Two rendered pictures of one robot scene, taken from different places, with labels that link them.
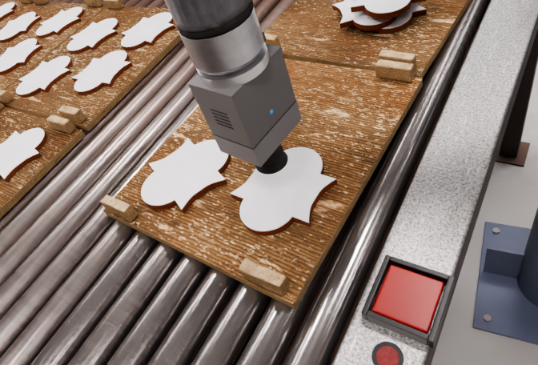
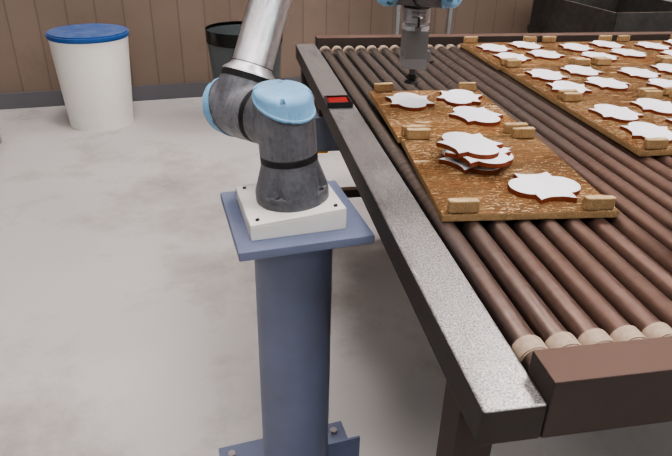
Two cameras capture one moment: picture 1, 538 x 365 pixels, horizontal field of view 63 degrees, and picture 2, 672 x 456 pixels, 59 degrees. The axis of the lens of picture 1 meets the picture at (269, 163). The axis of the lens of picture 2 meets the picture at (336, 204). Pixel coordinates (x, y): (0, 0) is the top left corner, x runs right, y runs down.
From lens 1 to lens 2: 190 cm
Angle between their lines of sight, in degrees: 92
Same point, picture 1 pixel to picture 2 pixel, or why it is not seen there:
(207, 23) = not seen: hidden behind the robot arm
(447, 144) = (362, 131)
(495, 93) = (357, 147)
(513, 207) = not seen: outside the picture
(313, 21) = (518, 152)
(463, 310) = (354, 432)
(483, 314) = (338, 433)
